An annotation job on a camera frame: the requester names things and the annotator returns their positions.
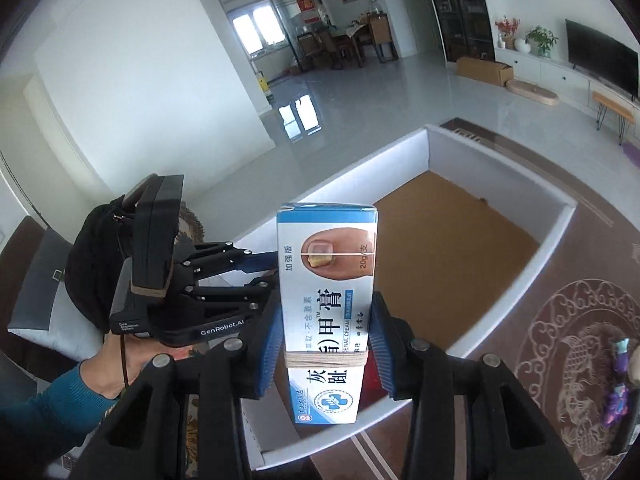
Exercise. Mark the person's left forearm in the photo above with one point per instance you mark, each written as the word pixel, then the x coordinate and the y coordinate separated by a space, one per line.
pixel 45 410

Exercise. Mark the grey cushion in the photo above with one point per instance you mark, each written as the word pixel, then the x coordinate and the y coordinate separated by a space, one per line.
pixel 45 285

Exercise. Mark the black bag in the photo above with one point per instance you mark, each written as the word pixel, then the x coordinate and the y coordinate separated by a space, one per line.
pixel 90 260

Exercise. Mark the black television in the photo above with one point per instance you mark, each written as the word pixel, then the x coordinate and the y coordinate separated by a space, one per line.
pixel 600 55

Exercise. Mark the brown fuzzy object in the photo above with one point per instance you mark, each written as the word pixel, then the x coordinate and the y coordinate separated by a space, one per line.
pixel 190 220

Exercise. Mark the red snack packet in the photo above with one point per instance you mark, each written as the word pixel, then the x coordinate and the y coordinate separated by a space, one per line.
pixel 374 385

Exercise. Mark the white blue cream box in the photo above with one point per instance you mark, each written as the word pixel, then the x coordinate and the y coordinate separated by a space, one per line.
pixel 325 310

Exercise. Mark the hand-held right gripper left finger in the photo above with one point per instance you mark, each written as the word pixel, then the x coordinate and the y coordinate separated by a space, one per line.
pixel 267 355

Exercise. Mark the white round vase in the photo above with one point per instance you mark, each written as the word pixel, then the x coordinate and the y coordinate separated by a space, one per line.
pixel 523 45

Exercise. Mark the dining chair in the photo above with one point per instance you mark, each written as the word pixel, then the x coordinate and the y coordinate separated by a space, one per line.
pixel 308 50
pixel 331 47

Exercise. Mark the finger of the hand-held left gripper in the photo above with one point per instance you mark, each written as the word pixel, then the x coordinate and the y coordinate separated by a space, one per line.
pixel 255 259
pixel 235 292

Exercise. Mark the glass jar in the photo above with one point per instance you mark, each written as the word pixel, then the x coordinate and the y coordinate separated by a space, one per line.
pixel 373 4

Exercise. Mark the black display cabinet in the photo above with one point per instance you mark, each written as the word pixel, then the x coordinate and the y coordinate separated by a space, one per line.
pixel 460 10

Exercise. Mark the purple plastic toy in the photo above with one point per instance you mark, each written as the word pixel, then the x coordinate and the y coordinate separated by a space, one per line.
pixel 617 400

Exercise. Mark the yellow floor object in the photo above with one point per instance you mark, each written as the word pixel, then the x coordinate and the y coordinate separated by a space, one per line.
pixel 263 82

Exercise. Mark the red flower arrangement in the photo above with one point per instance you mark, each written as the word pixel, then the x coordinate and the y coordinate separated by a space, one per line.
pixel 507 30

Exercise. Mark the person's left hand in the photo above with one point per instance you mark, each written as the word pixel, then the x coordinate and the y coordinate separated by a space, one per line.
pixel 112 365

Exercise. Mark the round wooden board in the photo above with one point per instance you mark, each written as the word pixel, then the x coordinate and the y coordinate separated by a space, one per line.
pixel 532 92

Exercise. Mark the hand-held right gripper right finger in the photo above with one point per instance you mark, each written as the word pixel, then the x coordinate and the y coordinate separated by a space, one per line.
pixel 387 360

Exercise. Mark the wooden side cabinet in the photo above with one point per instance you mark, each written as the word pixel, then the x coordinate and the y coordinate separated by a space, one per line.
pixel 382 35

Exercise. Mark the brown cardboard box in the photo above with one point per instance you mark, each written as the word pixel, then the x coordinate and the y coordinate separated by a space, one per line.
pixel 482 70

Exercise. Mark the wooden bench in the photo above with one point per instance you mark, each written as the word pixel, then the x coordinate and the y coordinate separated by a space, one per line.
pixel 612 102

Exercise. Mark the red door banner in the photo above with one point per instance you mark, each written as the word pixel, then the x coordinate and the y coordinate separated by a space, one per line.
pixel 307 3

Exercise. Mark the green potted plant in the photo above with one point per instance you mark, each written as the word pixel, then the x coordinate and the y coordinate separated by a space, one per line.
pixel 542 40

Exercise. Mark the dining table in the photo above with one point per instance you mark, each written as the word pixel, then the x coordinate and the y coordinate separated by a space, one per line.
pixel 356 40

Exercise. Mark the white television cabinet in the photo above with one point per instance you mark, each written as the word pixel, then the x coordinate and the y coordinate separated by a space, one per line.
pixel 550 71

